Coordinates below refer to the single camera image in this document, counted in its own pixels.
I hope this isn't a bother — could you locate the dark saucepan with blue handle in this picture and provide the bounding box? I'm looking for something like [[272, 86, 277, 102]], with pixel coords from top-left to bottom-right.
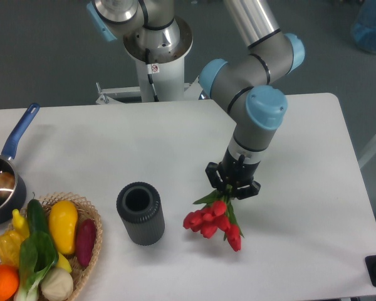
[[0, 103, 40, 224]]

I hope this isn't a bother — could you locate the green cucumber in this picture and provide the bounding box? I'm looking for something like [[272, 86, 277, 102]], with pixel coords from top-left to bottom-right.
[[27, 199, 50, 235]]

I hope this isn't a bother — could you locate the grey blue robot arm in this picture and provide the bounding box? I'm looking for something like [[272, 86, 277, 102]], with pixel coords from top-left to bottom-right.
[[86, 1, 305, 199]]

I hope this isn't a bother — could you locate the brown bread in pan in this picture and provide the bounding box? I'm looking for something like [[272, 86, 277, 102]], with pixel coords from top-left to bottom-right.
[[0, 172, 15, 199]]

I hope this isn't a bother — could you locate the yellow bell pepper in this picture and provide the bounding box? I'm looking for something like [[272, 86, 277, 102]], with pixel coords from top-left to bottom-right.
[[0, 230, 25, 268]]

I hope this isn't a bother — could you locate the yellow squash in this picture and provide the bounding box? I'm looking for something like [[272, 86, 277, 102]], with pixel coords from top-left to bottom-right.
[[48, 200, 78, 255]]

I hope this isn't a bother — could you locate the red tulip bouquet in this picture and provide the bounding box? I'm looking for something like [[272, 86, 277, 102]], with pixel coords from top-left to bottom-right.
[[182, 184, 244, 252]]

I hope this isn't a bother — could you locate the dark grey ribbed vase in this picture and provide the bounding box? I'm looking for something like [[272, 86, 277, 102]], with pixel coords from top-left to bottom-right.
[[116, 182, 165, 246]]

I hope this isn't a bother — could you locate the orange fruit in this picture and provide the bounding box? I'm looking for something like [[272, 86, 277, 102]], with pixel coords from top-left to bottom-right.
[[0, 264, 19, 300]]

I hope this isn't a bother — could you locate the yellow banana under greens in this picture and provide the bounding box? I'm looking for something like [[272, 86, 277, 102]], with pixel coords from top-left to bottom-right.
[[56, 252, 72, 273]]

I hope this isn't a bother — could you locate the black cable on pedestal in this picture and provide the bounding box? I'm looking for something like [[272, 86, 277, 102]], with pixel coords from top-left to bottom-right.
[[144, 48, 160, 103]]

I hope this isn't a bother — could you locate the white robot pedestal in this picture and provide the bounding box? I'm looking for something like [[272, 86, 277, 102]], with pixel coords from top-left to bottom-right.
[[96, 16, 193, 105]]

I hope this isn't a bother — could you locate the beige garlic bulb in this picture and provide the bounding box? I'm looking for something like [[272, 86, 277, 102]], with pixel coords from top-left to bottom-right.
[[41, 268, 73, 301]]

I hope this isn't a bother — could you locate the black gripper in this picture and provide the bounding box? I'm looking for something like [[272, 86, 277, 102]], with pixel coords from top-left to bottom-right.
[[205, 149, 261, 200]]

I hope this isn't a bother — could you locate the small yellow pepper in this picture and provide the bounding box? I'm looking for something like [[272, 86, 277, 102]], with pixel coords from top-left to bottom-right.
[[12, 209, 29, 238]]

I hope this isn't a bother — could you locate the purple sweet potato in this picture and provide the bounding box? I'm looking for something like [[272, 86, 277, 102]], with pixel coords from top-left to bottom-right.
[[75, 219, 97, 267]]

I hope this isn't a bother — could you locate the woven wicker basket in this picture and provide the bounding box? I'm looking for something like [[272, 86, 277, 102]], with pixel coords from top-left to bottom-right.
[[0, 193, 102, 300]]

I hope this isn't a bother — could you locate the blue translucent container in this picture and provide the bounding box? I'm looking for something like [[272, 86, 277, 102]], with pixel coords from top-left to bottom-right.
[[350, 1, 376, 54]]

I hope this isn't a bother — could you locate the green bok choy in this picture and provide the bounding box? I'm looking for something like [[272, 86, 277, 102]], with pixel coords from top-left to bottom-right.
[[14, 231, 58, 300]]

